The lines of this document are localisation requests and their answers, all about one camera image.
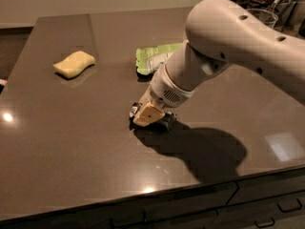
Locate yellow sponge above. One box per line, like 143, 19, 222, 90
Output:
53, 51, 95, 79

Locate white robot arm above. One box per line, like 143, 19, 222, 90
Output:
130, 0, 305, 127

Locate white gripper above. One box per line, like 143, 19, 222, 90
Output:
132, 63, 194, 127

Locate green chip bag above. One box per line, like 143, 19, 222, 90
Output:
135, 43, 181, 75

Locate black rxbar chocolate wrapper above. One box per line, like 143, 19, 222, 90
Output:
129, 102, 176, 131

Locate dark drawer cabinet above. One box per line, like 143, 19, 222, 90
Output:
0, 167, 305, 229

